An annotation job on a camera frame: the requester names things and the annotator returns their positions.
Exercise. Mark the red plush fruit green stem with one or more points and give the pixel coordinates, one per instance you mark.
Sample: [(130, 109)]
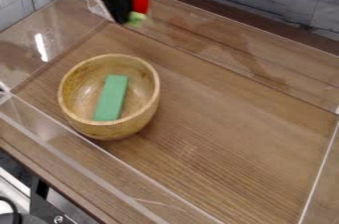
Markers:
[(138, 12)]

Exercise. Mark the green rectangular block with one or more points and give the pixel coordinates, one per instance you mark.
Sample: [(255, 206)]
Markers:
[(111, 99)]

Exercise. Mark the light wooden bowl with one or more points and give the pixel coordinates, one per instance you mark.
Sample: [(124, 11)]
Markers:
[(80, 88)]

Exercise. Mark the clear acrylic tray walls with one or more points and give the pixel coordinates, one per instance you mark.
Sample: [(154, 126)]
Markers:
[(239, 147)]

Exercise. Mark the black table leg frame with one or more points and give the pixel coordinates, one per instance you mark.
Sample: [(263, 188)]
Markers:
[(51, 207)]

